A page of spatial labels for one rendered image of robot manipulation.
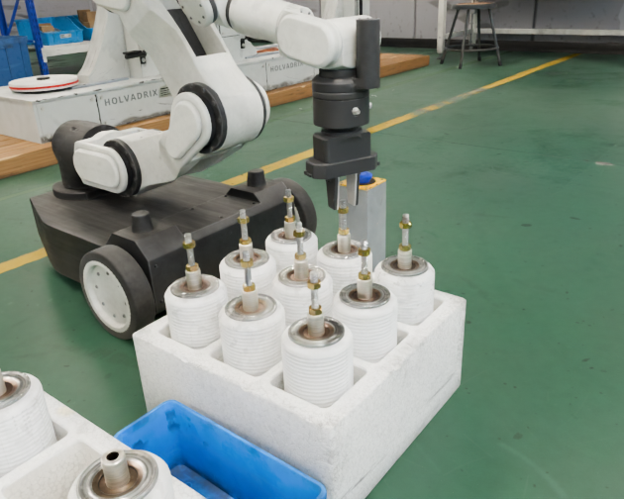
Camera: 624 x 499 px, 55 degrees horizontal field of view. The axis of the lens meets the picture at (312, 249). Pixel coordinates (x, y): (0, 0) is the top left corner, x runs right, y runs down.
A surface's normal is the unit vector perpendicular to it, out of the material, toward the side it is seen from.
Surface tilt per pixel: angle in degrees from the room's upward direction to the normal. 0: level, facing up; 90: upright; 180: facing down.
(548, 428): 0
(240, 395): 90
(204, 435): 88
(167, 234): 45
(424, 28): 90
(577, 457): 0
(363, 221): 90
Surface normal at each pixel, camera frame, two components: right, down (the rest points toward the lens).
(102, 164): -0.62, 0.35
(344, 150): 0.47, 0.35
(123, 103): 0.78, 0.22
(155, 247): 0.52, -0.47
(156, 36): -0.40, 0.69
